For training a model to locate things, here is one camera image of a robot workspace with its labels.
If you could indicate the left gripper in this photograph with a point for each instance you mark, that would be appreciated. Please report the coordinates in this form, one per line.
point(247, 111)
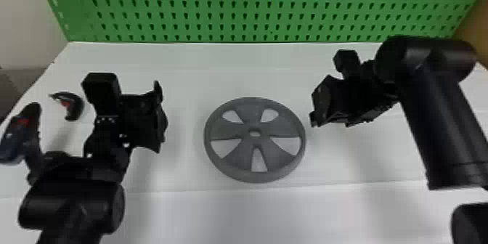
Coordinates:
point(138, 121)

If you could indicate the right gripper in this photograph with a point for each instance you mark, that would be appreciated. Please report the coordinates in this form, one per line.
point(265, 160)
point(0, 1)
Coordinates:
point(362, 96)

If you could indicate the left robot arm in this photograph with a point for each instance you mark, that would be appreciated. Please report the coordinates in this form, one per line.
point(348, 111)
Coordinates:
point(76, 203)

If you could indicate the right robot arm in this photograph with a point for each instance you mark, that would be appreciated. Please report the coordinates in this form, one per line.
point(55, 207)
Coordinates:
point(438, 116)

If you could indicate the grey wheel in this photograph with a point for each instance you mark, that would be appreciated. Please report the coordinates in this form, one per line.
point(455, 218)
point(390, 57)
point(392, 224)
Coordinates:
point(225, 132)

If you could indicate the black and red curved part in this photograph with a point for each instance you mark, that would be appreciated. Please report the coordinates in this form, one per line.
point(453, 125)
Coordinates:
point(72, 102)

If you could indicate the drill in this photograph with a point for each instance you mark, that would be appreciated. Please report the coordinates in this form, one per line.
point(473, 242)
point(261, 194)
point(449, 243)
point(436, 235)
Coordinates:
point(21, 131)

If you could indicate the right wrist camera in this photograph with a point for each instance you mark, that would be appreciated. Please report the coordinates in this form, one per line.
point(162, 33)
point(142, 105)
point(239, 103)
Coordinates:
point(347, 61)

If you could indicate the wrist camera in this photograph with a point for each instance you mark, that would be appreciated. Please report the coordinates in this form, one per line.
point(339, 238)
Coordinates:
point(347, 61)
point(102, 92)

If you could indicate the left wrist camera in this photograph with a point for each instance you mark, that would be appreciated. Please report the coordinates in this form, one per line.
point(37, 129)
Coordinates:
point(102, 92)

